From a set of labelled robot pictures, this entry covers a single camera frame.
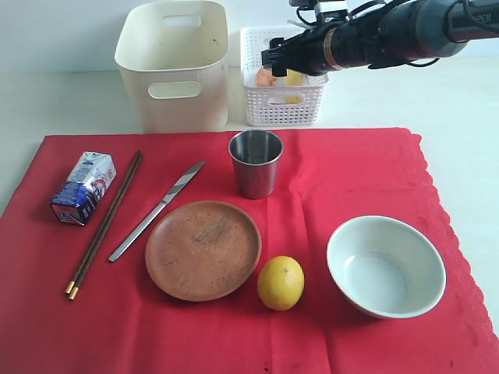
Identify blue white milk carton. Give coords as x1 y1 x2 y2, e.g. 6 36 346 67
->
49 151 117 226

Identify white perforated plastic basket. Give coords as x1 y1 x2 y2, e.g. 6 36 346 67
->
240 26 328 127

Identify orange fried chicken piece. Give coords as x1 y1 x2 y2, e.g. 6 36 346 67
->
255 68 278 86

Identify red table cloth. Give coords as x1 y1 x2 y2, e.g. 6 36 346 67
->
1 128 498 373

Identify silver table knife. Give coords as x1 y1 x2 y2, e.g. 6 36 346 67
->
108 161 205 263

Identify yellow cheese wedge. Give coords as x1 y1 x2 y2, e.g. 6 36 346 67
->
284 69 303 104

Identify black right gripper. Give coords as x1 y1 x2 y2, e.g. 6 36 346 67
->
261 15 386 77

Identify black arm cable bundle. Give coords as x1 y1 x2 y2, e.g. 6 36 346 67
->
296 0 441 68

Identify yellow lemon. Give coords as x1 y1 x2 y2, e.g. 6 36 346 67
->
257 256 305 311

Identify brown wooden plate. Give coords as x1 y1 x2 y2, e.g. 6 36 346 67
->
145 200 262 302

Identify dark wooden chopstick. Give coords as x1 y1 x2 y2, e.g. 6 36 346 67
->
68 153 143 301
65 150 143 301

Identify cream plastic bin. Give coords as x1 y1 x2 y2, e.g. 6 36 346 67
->
115 1 228 133

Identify white ceramic bowl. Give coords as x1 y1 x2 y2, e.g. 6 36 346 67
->
326 215 447 319

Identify stainless steel cup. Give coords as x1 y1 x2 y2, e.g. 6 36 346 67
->
228 129 284 199

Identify dark wooden chopstick lower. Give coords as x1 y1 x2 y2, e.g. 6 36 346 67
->
68 153 143 301

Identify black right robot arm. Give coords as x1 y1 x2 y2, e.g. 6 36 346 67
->
261 1 498 77

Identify dark wooden chopstick upper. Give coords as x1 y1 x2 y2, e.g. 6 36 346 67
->
65 150 143 301

